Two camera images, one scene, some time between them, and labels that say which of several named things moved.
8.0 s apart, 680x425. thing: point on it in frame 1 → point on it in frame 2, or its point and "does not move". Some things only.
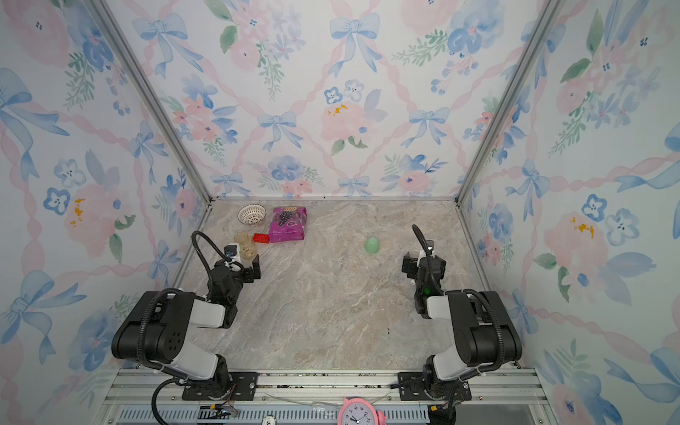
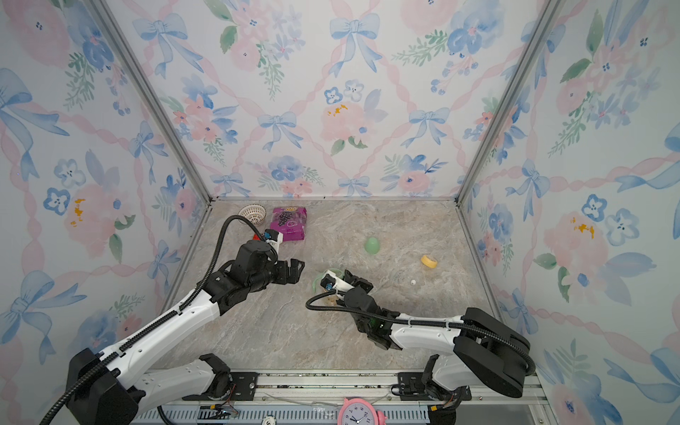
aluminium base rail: [152, 397] does not move
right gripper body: [412, 264] → [361, 328]
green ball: [372, 245] does not move
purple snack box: [289, 224] does not move
